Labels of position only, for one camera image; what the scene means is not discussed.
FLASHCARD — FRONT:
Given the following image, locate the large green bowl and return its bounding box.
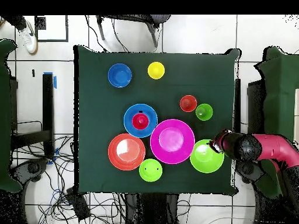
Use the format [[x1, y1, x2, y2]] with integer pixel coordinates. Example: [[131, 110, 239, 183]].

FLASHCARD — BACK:
[[189, 139, 225, 174]]

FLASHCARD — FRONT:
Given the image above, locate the red cup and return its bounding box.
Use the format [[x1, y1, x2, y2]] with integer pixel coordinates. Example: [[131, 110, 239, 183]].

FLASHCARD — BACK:
[[131, 113, 150, 131]]

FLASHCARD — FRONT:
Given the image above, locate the light blue bowl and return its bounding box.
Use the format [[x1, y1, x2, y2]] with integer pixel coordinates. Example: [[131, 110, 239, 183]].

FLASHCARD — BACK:
[[123, 103, 159, 139]]

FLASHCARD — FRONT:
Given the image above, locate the green cup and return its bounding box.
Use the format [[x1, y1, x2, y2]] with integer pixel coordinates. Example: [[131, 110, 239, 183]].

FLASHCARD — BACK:
[[195, 103, 214, 121]]

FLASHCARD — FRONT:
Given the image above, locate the large pink bowl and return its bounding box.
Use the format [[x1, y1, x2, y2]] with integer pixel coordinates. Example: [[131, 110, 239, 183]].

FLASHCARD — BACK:
[[149, 118, 196, 165]]

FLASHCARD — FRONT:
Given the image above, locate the orange cup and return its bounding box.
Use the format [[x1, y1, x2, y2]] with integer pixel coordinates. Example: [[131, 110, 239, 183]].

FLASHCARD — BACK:
[[179, 94, 198, 113]]

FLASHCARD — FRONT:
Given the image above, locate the black metal stand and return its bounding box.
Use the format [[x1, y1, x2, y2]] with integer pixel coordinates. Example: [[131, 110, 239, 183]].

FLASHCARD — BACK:
[[234, 78, 266, 136], [10, 73, 55, 158]]

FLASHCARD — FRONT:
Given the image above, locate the small green bowl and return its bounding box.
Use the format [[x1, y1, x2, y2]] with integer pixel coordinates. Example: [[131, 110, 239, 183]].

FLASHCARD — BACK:
[[138, 158, 164, 183]]

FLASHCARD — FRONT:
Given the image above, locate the green cloth side table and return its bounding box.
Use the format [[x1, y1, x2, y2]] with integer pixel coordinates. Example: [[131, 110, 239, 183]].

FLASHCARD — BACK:
[[254, 46, 299, 199], [0, 38, 23, 193]]

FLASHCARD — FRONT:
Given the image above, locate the orange bowl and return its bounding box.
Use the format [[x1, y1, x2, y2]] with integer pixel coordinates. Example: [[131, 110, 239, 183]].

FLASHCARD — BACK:
[[107, 133, 147, 172]]

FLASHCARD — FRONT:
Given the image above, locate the yellow cup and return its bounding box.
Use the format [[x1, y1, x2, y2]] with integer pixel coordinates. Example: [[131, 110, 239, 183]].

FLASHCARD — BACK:
[[147, 61, 166, 81]]

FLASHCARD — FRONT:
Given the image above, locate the small dark blue bowl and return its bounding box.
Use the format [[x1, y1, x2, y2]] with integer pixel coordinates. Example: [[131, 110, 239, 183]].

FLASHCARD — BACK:
[[107, 63, 133, 89]]

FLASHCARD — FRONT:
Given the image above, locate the dark green table cloth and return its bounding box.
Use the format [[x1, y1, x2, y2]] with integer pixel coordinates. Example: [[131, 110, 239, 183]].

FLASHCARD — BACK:
[[73, 44, 241, 195]]

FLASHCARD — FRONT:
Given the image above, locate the grey chair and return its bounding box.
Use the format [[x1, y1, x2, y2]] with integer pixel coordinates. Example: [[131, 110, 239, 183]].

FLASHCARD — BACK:
[[95, 15, 171, 48]]

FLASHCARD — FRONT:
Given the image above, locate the black power strip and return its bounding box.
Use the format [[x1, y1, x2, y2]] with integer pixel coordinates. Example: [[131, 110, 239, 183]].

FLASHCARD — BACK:
[[66, 187, 91, 221]]

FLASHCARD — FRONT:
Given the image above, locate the blue tape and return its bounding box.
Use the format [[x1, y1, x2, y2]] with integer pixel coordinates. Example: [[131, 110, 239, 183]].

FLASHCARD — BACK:
[[43, 71, 57, 89]]

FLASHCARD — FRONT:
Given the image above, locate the person's foot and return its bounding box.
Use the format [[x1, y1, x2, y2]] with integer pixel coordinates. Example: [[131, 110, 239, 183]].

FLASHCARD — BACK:
[[17, 19, 38, 55]]

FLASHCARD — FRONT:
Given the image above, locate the person's leg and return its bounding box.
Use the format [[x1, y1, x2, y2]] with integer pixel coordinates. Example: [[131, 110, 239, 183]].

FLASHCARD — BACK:
[[4, 15, 29, 32]]

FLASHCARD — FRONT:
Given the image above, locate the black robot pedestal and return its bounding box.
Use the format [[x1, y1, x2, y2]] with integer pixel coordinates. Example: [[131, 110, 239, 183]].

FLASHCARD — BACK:
[[126, 192, 179, 224]]

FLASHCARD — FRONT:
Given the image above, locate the tangle of cables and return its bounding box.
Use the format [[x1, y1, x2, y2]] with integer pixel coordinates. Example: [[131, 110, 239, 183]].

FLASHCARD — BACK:
[[11, 134, 124, 224]]

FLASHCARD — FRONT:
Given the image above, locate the black square frame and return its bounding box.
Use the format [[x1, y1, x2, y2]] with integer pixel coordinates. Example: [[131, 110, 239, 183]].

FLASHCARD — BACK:
[[34, 15, 69, 43]]

